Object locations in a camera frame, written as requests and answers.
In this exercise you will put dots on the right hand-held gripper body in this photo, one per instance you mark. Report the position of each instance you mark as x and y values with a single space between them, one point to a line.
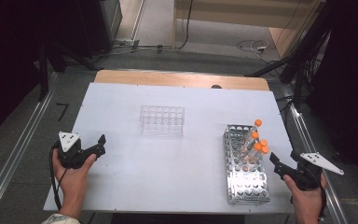
307 174

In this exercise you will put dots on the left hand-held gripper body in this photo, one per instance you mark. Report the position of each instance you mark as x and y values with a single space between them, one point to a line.
70 154

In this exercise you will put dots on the metal test tube rack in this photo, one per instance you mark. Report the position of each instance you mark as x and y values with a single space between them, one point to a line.
245 186

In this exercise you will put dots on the clear plastic test tube rack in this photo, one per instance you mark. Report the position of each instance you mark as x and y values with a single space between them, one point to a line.
161 121

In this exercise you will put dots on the person's right hand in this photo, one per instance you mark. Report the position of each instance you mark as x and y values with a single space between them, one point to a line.
307 202

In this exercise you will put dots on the person's left hand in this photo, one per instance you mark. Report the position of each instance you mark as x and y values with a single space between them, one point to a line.
71 183

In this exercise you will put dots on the black tripod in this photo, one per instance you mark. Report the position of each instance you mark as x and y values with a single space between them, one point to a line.
299 87

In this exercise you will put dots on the black metal stand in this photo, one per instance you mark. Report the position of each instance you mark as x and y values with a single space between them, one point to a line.
43 77

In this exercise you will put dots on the wooden table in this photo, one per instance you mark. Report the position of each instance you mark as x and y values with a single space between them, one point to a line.
167 79

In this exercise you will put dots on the dark table grommet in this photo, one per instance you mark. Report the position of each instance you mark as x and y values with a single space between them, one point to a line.
216 86

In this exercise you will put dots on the black curtain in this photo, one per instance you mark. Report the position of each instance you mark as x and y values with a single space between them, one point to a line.
354 77
6 62

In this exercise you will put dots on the dark cabinet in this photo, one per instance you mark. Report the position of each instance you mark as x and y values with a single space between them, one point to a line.
99 25

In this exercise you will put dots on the aluminium rail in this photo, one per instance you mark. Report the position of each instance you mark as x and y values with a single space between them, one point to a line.
18 146
303 130

